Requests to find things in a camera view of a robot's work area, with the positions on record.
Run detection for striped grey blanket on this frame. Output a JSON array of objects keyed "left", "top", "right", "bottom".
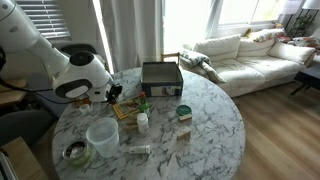
[{"left": 179, "top": 49, "right": 228, "bottom": 84}]

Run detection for white sofa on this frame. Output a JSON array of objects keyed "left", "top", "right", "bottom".
[{"left": 182, "top": 28, "right": 320, "bottom": 99}]

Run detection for orange snack wrapper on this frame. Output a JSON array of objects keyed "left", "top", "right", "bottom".
[{"left": 71, "top": 97, "right": 93, "bottom": 108}]

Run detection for clear lying bottle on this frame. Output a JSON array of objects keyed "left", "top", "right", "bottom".
[{"left": 128, "top": 144, "right": 152, "bottom": 156}]

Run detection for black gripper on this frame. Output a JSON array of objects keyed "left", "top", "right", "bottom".
[{"left": 107, "top": 83, "right": 124, "bottom": 105}]

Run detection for small white scoop cup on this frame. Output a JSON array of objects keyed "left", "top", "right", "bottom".
[{"left": 78, "top": 103, "right": 92, "bottom": 115}]

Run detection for translucent plastic cup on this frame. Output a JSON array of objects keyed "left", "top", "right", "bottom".
[{"left": 85, "top": 117, "right": 120, "bottom": 159}]

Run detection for white pill bottle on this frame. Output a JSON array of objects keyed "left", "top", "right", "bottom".
[{"left": 136, "top": 112, "right": 150, "bottom": 135}]

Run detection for green tin with foil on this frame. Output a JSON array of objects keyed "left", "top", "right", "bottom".
[{"left": 62, "top": 139, "right": 93, "bottom": 168}]

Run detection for yellow dog book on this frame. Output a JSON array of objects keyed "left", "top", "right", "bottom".
[{"left": 112, "top": 97, "right": 142, "bottom": 121}]

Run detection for wooden chair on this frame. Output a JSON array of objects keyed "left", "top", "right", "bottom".
[{"left": 160, "top": 51, "right": 182, "bottom": 65}]

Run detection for white curtain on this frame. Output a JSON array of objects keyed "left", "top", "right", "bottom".
[{"left": 99, "top": 0, "right": 165, "bottom": 73}]

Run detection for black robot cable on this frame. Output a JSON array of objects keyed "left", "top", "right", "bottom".
[{"left": 0, "top": 46, "right": 74, "bottom": 105}]

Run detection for floral throw pillow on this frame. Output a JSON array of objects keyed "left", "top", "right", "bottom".
[
  {"left": 251, "top": 28, "right": 286, "bottom": 43},
  {"left": 288, "top": 35, "right": 320, "bottom": 52}
]

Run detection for dark coffee table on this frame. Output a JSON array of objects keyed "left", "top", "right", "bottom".
[{"left": 289, "top": 64, "right": 320, "bottom": 98}]

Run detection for black plant stand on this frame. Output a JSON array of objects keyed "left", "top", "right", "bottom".
[{"left": 286, "top": 8, "right": 315, "bottom": 38}]

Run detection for green glass bottle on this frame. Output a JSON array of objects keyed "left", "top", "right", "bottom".
[{"left": 138, "top": 91, "right": 151, "bottom": 115}]

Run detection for dark blue cardboard box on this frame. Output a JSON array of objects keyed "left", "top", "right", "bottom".
[{"left": 140, "top": 61, "right": 185, "bottom": 98}]

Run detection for white window blinds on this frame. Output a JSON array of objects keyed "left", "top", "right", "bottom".
[{"left": 14, "top": 0, "right": 73, "bottom": 40}]

